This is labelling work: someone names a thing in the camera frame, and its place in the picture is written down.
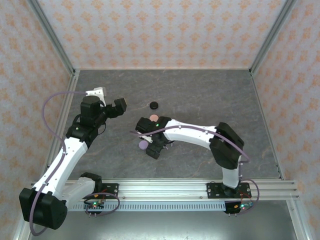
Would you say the small circuit board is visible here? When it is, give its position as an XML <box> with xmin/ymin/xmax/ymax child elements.
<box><xmin>83</xmin><ymin>199</ymin><xmax>106</xmax><ymax>211</ymax></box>
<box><xmin>233</xmin><ymin>202</ymin><xmax>253</xmax><ymax>211</ymax></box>

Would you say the white slotted cable duct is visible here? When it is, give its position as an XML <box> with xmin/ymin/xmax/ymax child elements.
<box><xmin>67</xmin><ymin>201</ymin><xmax>227</xmax><ymax>212</ymax></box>

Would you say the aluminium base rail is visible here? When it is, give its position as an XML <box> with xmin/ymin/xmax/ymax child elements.
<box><xmin>31</xmin><ymin>178</ymin><xmax>300</xmax><ymax>201</ymax></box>

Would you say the aluminium table side rail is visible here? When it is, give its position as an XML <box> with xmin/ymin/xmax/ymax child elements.
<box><xmin>12</xmin><ymin>69</ymin><xmax>81</xmax><ymax>240</ymax></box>
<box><xmin>249</xmin><ymin>69</ymin><xmax>311</xmax><ymax>240</ymax></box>

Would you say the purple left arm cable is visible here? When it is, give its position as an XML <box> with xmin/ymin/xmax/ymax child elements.
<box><xmin>29</xmin><ymin>91</ymin><xmax>120</xmax><ymax>237</ymax></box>

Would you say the grey metal base plate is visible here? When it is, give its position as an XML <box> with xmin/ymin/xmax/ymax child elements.
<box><xmin>27</xmin><ymin>209</ymin><xmax>298</xmax><ymax>240</ymax></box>

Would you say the aluminium frame post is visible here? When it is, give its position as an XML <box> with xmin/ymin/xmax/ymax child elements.
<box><xmin>26</xmin><ymin>0</ymin><xmax>77</xmax><ymax>76</ymax></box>
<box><xmin>249</xmin><ymin>0</ymin><xmax>300</xmax><ymax>76</ymax></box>

